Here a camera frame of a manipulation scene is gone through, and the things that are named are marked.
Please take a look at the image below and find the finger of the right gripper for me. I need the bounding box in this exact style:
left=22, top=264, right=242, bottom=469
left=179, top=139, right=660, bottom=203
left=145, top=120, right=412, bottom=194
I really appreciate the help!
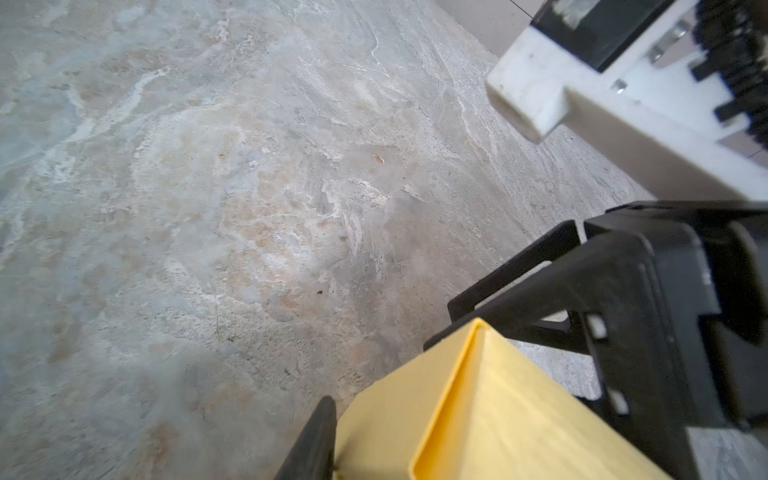
left=447, top=220, right=581, bottom=323

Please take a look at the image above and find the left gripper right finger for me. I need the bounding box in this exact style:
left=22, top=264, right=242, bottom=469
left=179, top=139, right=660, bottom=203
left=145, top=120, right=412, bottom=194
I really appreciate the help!
left=424, top=239, right=606, bottom=360

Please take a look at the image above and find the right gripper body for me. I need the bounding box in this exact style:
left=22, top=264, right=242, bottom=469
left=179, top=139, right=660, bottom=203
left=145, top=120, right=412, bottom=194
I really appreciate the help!
left=584, top=202, right=767, bottom=479

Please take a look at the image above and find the black corrugated cable conduit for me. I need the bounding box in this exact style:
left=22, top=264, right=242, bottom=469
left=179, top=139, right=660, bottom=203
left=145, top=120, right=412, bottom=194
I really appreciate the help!
left=689, top=0, right=768, bottom=148

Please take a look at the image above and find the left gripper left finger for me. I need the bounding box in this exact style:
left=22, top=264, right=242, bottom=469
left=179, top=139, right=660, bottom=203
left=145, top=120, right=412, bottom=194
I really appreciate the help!
left=274, top=396, right=337, bottom=480

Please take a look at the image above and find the yellow paper box stack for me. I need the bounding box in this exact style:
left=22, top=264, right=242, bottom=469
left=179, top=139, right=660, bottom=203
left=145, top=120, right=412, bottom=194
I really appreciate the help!
left=335, top=319, right=664, bottom=479

